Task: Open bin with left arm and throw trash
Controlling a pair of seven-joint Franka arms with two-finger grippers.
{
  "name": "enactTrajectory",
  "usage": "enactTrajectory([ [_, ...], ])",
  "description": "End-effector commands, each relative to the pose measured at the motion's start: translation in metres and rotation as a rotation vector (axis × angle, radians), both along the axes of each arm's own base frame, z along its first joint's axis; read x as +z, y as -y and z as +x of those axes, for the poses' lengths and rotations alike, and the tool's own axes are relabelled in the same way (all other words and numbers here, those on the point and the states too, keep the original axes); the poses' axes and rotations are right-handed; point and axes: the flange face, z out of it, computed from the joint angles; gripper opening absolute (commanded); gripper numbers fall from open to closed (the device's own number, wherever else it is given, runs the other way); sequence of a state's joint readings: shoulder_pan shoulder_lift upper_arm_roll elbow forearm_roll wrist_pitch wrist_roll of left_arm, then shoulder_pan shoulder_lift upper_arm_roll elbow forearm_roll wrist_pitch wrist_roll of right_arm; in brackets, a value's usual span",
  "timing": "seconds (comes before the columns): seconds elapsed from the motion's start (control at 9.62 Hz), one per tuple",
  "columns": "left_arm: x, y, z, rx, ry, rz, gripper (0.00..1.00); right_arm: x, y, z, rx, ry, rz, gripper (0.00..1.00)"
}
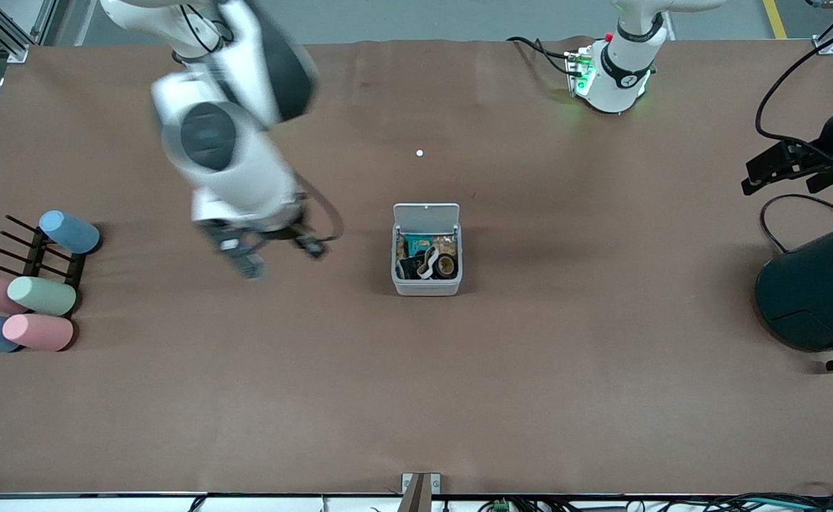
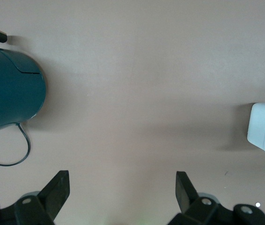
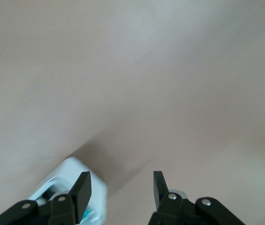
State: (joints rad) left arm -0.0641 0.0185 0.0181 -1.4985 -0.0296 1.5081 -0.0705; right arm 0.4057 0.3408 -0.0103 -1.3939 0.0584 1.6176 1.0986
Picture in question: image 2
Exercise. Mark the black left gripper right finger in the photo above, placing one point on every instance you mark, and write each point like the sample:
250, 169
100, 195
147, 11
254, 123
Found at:
193, 206

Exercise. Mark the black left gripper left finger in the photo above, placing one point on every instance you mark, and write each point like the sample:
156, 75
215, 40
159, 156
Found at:
41, 206

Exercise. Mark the white square lidded bin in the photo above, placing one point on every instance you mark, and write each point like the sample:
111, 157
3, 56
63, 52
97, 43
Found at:
260, 126

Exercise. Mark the small white dot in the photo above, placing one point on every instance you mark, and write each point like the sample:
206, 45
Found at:
258, 204

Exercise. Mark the dark teal electric kettle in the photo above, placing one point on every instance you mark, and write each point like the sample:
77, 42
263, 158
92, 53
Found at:
10, 89

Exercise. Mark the brown paper table cover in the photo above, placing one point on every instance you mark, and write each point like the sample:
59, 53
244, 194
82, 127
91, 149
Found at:
132, 93

